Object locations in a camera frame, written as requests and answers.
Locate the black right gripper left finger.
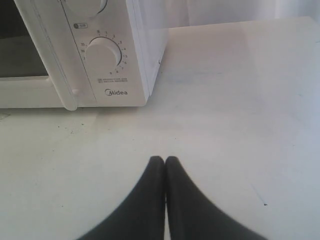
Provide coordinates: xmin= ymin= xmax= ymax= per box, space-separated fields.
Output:
xmin=80 ymin=156 xmax=166 ymax=240

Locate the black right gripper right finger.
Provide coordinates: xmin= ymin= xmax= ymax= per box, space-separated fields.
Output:
xmin=165 ymin=156 xmax=265 ymax=240

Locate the white Midea microwave body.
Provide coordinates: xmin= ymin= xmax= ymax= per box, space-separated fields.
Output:
xmin=59 ymin=0 xmax=169 ymax=108

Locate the white lower timer knob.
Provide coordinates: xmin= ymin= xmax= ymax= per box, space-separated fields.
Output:
xmin=84 ymin=37 xmax=122 ymax=75

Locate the white upper power knob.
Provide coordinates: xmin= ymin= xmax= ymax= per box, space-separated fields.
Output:
xmin=65 ymin=0 xmax=108 ymax=18

